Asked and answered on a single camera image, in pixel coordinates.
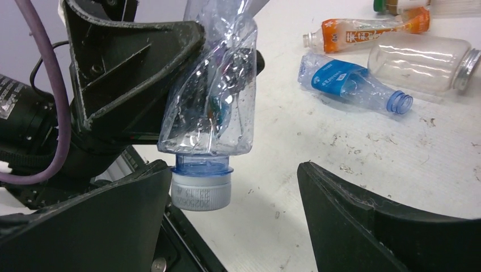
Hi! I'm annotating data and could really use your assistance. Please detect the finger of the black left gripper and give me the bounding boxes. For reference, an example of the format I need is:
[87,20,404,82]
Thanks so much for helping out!
[256,50,265,75]

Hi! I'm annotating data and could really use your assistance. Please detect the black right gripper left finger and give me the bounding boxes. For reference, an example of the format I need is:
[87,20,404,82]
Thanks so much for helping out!
[1,160,171,271]

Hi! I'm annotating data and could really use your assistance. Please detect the clear bottle white cap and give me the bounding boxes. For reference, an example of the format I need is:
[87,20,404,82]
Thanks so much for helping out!
[157,1,259,211]

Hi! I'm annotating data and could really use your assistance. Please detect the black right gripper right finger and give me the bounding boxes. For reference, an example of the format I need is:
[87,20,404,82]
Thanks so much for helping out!
[297,161,480,271]

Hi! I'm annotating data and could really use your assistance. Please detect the blue label crushed bottle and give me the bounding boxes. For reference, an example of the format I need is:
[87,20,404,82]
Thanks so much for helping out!
[297,52,414,114]

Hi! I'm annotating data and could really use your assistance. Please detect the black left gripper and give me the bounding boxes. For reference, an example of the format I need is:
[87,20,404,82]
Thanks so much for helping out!
[60,1,205,179]

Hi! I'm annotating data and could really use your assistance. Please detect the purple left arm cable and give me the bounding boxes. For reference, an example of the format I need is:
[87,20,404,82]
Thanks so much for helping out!
[0,0,72,186]

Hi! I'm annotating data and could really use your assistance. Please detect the clear plastic jar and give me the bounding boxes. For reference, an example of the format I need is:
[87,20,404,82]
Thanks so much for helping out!
[368,32,480,95]

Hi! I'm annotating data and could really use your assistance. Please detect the slim orange label bottle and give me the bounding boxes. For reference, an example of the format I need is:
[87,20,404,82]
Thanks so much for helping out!
[302,7,431,54]

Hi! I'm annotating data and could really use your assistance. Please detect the green cap coffee bottle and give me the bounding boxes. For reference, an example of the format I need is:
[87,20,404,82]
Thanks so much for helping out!
[373,0,481,16]

